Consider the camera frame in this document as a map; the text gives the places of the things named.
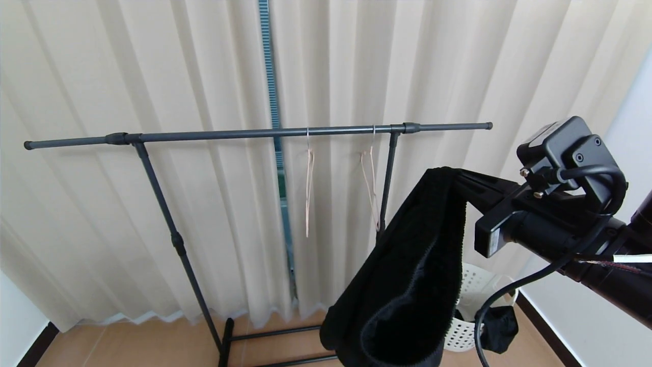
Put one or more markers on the white laundry basket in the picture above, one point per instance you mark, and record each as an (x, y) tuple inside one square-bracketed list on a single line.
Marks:
[(479, 285)]

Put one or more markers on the black short-sleeved shirt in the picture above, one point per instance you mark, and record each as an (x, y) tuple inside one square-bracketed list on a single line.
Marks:
[(501, 326)]

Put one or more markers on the beige curtain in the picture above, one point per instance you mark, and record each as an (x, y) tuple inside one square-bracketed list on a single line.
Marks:
[(102, 76)]

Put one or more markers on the black fleece garment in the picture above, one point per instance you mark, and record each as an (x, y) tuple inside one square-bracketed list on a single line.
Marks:
[(407, 265)]

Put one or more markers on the black clothes rack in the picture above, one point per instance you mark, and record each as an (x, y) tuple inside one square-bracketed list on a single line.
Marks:
[(214, 135)]

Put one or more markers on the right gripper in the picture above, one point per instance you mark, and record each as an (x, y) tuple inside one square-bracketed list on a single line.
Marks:
[(535, 232)]

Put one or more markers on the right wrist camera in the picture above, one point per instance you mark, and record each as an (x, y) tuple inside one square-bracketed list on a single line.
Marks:
[(575, 148)]

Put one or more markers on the pink clothes hanger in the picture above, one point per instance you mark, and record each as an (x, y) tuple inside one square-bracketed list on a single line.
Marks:
[(374, 193), (309, 193)]

